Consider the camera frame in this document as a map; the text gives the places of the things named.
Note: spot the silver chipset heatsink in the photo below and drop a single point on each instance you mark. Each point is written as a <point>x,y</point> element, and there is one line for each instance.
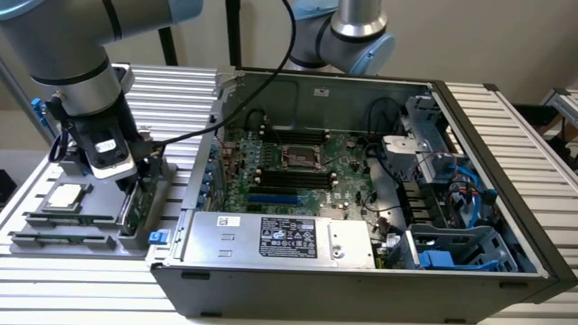
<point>335,213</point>

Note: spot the black stand pole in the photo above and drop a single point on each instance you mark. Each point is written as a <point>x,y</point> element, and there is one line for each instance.
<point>232,32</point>
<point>168,47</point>

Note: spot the blue disk bay clip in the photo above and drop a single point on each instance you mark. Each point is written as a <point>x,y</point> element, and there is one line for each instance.
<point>431,260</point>

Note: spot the black expansion slot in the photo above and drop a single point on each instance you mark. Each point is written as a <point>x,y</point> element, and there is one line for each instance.
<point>272,191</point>

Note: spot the silver power supply unit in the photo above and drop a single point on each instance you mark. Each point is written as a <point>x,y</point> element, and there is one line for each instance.
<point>252,243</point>

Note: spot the slatted metal side table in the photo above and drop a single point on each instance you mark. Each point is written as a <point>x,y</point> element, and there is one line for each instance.
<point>562,101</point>

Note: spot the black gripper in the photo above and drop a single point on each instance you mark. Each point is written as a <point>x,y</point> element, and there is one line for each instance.
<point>106,154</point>

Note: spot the green graphics card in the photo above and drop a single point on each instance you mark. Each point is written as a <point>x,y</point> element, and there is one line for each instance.
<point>140,203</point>

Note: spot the blue plastic bracket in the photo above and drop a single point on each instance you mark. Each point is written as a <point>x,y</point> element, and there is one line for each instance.
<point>39,115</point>

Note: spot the metal CPU socket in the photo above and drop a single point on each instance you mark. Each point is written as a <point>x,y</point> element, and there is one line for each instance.
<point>302,157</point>

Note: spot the green RAM stick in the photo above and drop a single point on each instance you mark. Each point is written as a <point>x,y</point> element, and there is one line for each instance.
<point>67,219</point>

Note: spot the open black PC case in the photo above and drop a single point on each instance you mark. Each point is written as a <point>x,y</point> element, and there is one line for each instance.
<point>360,294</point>

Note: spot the metal drive cage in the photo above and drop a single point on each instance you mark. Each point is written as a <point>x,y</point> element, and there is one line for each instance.
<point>418,145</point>

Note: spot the black RAM slot bank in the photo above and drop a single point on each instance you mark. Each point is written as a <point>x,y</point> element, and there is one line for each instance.
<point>298,135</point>
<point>295,179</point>

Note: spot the grey disk bay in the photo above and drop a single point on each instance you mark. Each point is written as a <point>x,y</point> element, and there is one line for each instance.
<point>451,243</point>

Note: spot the silver CPU chip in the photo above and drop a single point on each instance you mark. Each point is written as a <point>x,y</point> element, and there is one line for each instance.
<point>65,196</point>

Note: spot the green motherboard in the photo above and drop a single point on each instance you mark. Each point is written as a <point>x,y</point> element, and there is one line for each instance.
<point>356,189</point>

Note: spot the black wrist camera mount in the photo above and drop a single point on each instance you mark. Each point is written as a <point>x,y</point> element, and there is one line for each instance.
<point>135,132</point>

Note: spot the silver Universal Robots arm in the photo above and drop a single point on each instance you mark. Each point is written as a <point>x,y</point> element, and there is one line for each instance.
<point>67,50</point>

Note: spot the grey parts rack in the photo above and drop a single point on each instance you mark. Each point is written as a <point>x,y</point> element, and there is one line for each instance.
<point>135,245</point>

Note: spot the blue case latch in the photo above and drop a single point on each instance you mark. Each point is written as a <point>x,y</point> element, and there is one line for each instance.
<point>158,237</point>

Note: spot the blue expansion slot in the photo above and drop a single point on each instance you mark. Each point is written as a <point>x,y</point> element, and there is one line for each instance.
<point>272,200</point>

